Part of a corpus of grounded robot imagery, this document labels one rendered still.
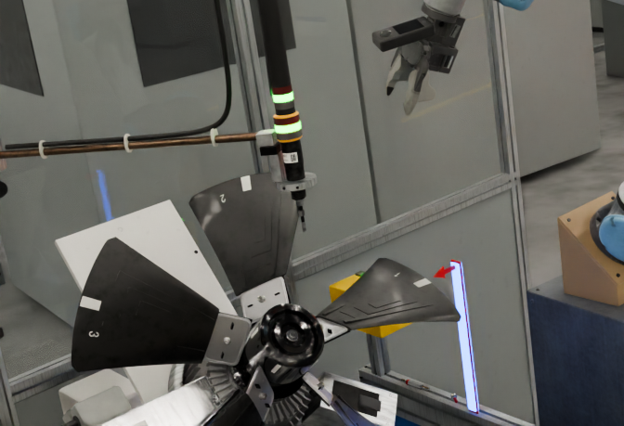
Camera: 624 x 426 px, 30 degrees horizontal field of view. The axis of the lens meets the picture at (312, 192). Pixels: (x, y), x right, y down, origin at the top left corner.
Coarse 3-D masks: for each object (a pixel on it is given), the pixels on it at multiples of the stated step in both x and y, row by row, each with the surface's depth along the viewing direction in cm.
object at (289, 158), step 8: (280, 144) 197; (288, 144) 196; (296, 144) 196; (288, 152) 196; (296, 152) 196; (288, 160) 197; (296, 160) 196; (288, 168) 197; (296, 168) 197; (288, 176) 198; (296, 176) 197; (304, 176) 198; (296, 192) 199; (304, 192) 199
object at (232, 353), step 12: (216, 324) 198; (228, 324) 198; (240, 324) 199; (216, 336) 198; (228, 336) 199; (240, 336) 199; (216, 348) 199; (228, 348) 200; (240, 348) 200; (216, 360) 200; (228, 360) 200
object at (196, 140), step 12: (96, 144) 208; (108, 144) 207; (120, 144) 206; (132, 144) 205; (144, 144) 204; (156, 144) 204; (168, 144) 203; (180, 144) 202; (192, 144) 202; (0, 156) 213; (12, 156) 213; (24, 156) 212
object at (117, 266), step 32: (128, 256) 193; (96, 288) 191; (128, 288) 193; (160, 288) 194; (96, 320) 191; (128, 320) 193; (160, 320) 194; (192, 320) 196; (96, 352) 192; (128, 352) 194; (160, 352) 196; (192, 352) 197
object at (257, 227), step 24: (216, 192) 218; (240, 192) 217; (264, 192) 216; (288, 192) 215; (216, 216) 216; (240, 216) 214; (264, 216) 213; (288, 216) 212; (216, 240) 214; (240, 240) 212; (264, 240) 210; (288, 240) 209; (240, 264) 210; (264, 264) 208; (288, 264) 207; (240, 288) 208
